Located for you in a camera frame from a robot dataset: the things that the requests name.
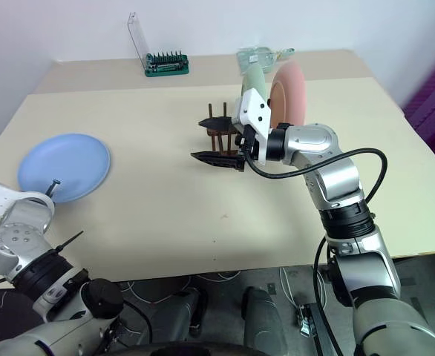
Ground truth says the blue plate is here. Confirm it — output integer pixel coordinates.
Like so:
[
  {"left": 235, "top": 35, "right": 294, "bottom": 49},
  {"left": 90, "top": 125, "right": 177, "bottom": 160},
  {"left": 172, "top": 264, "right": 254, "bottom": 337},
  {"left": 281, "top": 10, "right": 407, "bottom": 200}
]
[{"left": 17, "top": 133, "right": 112, "bottom": 204}]

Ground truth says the metal floor bracket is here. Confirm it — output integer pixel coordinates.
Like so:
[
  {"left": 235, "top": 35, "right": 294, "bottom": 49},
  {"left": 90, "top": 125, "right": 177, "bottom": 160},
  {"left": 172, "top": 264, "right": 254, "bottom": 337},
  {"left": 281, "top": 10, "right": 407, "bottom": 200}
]
[{"left": 294, "top": 303, "right": 316, "bottom": 337}]

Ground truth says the clear plastic case lid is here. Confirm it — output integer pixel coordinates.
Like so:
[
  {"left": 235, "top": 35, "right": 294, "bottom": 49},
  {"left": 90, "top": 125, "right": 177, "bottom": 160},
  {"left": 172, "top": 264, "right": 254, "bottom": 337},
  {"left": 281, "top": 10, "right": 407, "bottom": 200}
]
[{"left": 127, "top": 11, "right": 149, "bottom": 72}]

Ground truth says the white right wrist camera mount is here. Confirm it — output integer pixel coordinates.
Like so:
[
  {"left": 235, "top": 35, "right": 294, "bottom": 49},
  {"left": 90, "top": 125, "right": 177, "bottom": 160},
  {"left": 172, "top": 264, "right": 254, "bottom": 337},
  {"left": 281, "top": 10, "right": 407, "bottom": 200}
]
[{"left": 233, "top": 88, "right": 272, "bottom": 165}]

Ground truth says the pink plate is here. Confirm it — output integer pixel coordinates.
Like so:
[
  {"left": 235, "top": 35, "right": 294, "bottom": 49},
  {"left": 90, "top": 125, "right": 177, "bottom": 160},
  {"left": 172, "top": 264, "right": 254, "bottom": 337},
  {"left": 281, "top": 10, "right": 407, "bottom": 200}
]
[{"left": 269, "top": 61, "right": 309, "bottom": 129}]

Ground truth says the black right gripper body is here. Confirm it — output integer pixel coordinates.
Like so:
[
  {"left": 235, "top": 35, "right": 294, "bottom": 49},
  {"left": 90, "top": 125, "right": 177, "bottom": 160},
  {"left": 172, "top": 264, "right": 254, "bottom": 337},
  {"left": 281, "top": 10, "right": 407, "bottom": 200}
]
[{"left": 233, "top": 125, "right": 261, "bottom": 172}]

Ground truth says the white floor cable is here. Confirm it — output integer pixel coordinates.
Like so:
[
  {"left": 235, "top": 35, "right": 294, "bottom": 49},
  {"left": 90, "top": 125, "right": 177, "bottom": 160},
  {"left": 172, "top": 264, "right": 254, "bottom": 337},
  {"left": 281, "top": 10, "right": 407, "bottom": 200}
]
[{"left": 120, "top": 269, "right": 241, "bottom": 307}]

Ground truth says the green screwdriver bit set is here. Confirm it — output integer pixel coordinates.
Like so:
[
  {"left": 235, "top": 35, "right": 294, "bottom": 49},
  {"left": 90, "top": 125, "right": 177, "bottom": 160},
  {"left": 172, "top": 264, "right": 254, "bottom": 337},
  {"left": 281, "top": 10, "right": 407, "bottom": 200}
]
[{"left": 144, "top": 52, "right": 190, "bottom": 79}]

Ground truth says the dark left robot leg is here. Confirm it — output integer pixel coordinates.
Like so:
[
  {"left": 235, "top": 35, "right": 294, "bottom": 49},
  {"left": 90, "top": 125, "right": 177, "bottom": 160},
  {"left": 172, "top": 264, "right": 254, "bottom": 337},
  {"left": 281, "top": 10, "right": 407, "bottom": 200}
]
[{"left": 151, "top": 287, "right": 209, "bottom": 344}]

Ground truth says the green plate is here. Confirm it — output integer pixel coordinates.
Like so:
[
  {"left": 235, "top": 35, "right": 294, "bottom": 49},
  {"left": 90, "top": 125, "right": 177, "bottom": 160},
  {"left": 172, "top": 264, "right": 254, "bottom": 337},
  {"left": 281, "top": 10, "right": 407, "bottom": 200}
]
[{"left": 239, "top": 65, "right": 268, "bottom": 109}]

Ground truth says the dark robot leg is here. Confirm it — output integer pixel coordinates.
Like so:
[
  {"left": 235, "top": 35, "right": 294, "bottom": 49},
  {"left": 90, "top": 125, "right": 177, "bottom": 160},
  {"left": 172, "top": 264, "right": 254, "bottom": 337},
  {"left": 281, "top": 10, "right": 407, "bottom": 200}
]
[
  {"left": 241, "top": 286, "right": 282, "bottom": 352},
  {"left": 151, "top": 287, "right": 209, "bottom": 344}
]

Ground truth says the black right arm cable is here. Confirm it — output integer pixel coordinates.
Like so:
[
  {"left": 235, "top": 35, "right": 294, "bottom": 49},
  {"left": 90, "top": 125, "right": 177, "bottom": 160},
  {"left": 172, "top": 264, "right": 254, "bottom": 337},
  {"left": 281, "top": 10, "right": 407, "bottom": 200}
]
[{"left": 244, "top": 148, "right": 388, "bottom": 203}]

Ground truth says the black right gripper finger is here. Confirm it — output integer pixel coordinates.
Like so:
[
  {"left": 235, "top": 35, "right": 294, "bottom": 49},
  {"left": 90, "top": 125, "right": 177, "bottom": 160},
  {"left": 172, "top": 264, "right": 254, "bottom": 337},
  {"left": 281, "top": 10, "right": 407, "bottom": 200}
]
[
  {"left": 190, "top": 151, "right": 246, "bottom": 173},
  {"left": 197, "top": 116, "right": 238, "bottom": 133}
]

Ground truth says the dark right robot leg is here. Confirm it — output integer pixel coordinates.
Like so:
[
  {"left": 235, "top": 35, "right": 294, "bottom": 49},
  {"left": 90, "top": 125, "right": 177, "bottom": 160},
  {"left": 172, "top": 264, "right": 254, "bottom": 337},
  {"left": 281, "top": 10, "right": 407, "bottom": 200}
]
[{"left": 241, "top": 286, "right": 282, "bottom": 352}]

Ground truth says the clear plastic bag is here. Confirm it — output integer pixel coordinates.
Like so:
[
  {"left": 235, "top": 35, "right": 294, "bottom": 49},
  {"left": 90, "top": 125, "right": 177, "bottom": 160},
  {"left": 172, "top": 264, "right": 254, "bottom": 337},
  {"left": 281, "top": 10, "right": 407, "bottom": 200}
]
[{"left": 236, "top": 46, "right": 297, "bottom": 75}]

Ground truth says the wooden dish rack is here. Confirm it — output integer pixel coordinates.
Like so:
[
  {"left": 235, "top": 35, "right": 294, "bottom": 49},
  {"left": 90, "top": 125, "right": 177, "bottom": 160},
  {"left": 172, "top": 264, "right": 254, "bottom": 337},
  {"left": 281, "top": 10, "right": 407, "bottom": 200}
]
[{"left": 203, "top": 102, "right": 241, "bottom": 157}]

